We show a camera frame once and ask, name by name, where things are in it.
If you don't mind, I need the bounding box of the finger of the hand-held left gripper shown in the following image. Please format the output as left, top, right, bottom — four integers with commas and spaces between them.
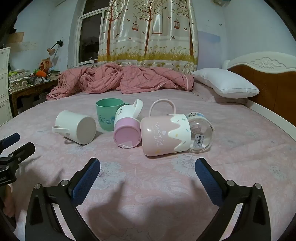
7, 142, 36, 164
0, 133, 20, 149

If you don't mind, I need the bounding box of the white pillow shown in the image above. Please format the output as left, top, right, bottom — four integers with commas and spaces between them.
191, 68, 260, 99

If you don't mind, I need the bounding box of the pink cup with white drip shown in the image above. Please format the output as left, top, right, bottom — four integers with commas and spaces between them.
140, 99, 191, 157

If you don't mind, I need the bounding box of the white and wooden headboard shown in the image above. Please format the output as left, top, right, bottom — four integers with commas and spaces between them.
222, 51, 296, 127

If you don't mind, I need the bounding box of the tree print curtain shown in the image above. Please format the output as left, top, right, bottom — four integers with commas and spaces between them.
97, 0, 199, 75

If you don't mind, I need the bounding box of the dark wooden desk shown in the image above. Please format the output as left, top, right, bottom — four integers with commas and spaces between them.
10, 79, 59, 116

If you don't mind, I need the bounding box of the pink checked quilt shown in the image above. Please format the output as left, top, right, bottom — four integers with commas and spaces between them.
46, 63, 194, 100

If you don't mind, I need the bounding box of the white drawer cabinet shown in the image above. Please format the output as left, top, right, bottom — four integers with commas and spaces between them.
0, 47, 12, 127

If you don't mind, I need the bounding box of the person's left hand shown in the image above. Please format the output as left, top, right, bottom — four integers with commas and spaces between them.
0, 185, 16, 218

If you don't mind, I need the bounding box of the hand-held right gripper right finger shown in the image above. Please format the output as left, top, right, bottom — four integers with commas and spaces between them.
195, 158, 271, 241

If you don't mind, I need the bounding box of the white cup with purple base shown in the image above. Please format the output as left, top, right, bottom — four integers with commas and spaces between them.
113, 99, 144, 148

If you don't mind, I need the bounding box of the stack of papers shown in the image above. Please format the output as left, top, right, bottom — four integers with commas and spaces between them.
8, 69, 31, 94

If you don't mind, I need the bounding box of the clear glass cup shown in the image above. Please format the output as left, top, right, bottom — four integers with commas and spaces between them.
185, 112, 215, 154

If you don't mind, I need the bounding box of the pink floral bed sheet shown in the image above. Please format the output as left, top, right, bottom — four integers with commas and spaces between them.
0, 89, 296, 241

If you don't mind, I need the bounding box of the wall lamp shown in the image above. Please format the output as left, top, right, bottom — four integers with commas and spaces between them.
47, 39, 63, 56

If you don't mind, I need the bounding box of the red packet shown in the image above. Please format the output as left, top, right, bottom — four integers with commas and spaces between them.
38, 58, 52, 72

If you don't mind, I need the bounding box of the white frame window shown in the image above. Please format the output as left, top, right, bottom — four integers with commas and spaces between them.
75, 0, 111, 66

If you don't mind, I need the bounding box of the stack of books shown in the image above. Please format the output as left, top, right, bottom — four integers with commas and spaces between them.
46, 69, 61, 81

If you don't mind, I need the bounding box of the brown wall paper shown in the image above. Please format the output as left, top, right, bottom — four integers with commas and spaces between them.
6, 32, 25, 45

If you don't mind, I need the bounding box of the green cup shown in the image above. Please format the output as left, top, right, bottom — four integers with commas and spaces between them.
96, 98, 130, 132

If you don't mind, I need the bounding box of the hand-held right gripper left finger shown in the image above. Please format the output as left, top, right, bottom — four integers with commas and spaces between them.
25, 158, 101, 241

